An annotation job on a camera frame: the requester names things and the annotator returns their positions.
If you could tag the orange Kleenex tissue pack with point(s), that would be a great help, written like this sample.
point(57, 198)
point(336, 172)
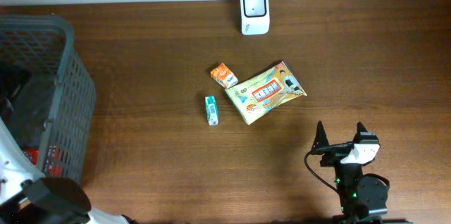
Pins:
point(224, 76)

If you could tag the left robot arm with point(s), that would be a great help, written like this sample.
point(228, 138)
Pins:
point(28, 196)

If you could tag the grey plastic mesh basket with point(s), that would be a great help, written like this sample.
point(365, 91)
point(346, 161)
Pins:
point(50, 93)

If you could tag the yellow wet wipes pack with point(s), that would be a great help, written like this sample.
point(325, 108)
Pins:
point(255, 97)

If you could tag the green tissue pack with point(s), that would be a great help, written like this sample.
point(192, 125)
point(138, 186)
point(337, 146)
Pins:
point(211, 110)

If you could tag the red snack bag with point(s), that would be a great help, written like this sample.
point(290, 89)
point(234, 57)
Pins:
point(50, 167)

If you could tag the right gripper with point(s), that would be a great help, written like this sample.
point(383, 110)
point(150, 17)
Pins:
point(338, 151)

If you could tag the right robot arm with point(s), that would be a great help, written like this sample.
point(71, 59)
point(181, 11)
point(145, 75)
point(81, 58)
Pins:
point(362, 196)

